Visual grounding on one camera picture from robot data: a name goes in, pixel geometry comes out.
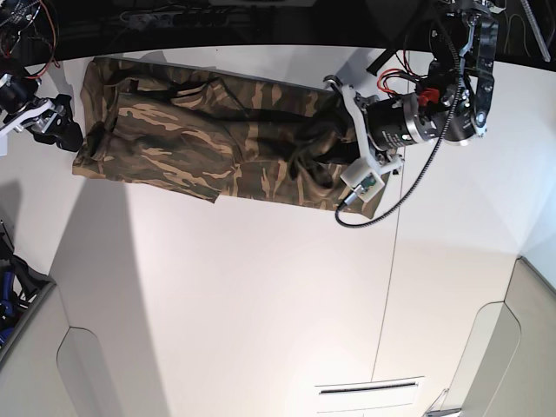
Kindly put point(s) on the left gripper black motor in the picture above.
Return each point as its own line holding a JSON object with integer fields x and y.
{"x": 388, "y": 125}

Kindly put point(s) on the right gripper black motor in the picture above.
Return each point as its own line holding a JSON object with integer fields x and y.
{"x": 45, "y": 118}

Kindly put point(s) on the camouflage T-shirt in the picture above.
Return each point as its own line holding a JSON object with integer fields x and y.
{"x": 203, "y": 133}

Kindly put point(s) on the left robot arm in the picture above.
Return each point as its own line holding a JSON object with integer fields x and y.
{"x": 450, "y": 103}

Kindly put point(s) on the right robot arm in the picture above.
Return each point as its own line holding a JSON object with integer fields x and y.
{"x": 17, "y": 17}

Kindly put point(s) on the blue black items bin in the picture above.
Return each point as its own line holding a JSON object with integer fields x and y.
{"x": 21, "y": 286}

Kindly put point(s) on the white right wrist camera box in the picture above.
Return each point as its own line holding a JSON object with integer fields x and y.
{"x": 3, "y": 144}

